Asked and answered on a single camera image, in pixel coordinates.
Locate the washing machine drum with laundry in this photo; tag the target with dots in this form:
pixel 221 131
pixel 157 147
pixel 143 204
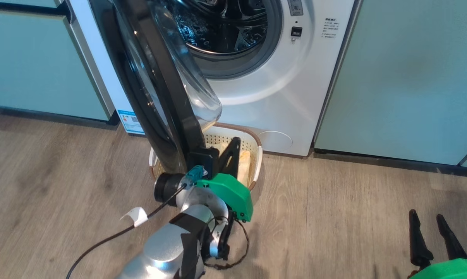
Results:
pixel 218 27

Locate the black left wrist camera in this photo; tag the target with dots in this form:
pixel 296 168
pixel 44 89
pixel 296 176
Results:
pixel 202 161

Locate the round white filter cover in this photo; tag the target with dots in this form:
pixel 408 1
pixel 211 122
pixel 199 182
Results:
pixel 275 141

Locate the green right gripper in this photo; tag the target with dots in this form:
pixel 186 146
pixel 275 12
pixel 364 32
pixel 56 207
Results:
pixel 450 271

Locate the blue energy label sticker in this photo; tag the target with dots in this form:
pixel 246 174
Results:
pixel 132 122

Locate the cream bear-print garment blue trim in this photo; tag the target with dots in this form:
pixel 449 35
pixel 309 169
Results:
pixel 244 164

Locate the pale green drawer front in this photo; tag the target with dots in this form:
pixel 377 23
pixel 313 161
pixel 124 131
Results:
pixel 16 2

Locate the black recessed latch with lock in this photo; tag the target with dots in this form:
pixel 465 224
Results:
pixel 296 31

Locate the white front-load washing machine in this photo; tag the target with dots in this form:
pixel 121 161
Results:
pixel 287 100

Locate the round black glass washer door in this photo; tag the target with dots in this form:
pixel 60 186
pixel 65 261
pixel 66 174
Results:
pixel 171 93

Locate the printed text instruction label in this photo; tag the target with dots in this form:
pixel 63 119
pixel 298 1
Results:
pixel 329 28

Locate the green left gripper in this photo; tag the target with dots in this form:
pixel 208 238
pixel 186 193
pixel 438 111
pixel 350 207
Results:
pixel 229 193

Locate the large pale green cabinet door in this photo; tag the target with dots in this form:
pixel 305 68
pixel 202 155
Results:
pixel 36 66

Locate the grey cabinet filler panel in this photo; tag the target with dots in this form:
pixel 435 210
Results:
pixel 98 83

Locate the cream laundry basket brown rim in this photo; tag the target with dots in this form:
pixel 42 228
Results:
pixel 218 138

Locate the blue cabinet panel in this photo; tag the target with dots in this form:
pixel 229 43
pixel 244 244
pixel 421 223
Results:
pixel 392 77

